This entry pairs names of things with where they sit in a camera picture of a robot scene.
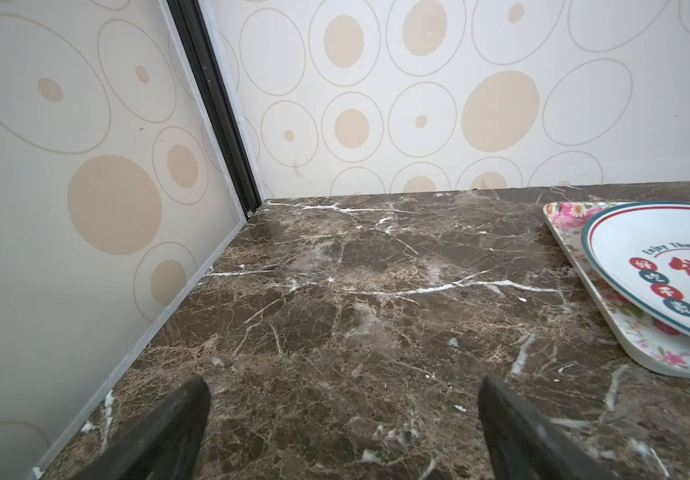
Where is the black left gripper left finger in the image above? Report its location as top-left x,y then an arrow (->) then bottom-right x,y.
75,376 -> 211,479

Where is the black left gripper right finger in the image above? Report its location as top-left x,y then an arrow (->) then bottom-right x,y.
478,376 -> 615,479

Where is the floral rectangular tray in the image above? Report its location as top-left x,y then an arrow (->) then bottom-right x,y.
542,202 -> 690,379

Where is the white plate with red text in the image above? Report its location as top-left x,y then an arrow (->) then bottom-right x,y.
582,202 -> 690,337

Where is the black corner frame post left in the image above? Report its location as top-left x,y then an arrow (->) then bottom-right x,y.
167,0 -> 262,218

